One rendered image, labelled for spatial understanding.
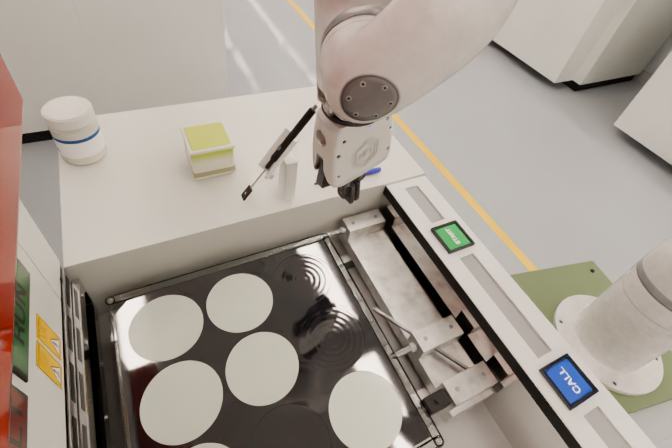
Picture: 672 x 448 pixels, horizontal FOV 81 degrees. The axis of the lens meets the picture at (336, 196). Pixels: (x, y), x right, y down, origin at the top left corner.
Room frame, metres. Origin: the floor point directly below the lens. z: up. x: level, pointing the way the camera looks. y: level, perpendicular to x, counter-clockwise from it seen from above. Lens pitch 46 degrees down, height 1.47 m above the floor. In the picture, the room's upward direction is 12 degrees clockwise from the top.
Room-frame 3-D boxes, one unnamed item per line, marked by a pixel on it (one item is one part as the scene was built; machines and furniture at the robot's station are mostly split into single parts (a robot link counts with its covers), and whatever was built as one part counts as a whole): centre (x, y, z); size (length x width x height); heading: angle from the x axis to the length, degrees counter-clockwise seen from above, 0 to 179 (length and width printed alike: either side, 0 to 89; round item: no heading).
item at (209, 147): (0.51, 0.24, 1.00); 0.07 x 0.07 x 0.07; 35
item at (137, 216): (0.58, 0.19, 0.89); 0.62 x 0.35 x 0.14; 124
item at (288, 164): (0.47, 0.10, 1.03); 0.06 x 0.04 x 0.13; 124
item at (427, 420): (0.30, -0.10, 0.90); 0.38 x 0.01 x 0.01; 34
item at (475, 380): (0.24, -0.24, 0.89); 0.08 x 0.03 x 0.03; 124
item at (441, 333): (0.30, -0.20, 0.89); 0.08 x 0.03 x 0.03; 124
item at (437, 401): (0.20, -0.20, 0.90); 0.04 x 0.02 x 0.03; 124
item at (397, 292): (0.37, -0.16, 0.87); 0.36 x 0.08 x 0.03; 34
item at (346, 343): (0.20, 0.05, 0.90); 0.34 x 0.34 x 0.01; 34
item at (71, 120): (0.48, 0.45, 1.01); 0.07 x 0.07 x 0.10
